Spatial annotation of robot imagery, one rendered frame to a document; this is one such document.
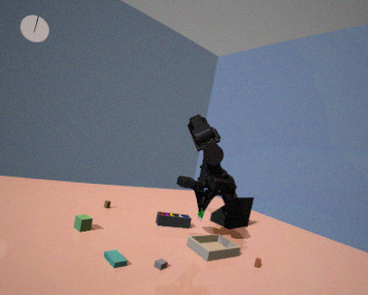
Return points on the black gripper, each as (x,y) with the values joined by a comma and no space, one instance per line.
(203,198)

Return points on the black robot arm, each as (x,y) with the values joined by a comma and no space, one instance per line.
(204,136)

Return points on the teal rectangular block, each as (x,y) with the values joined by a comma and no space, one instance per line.
(115,258)

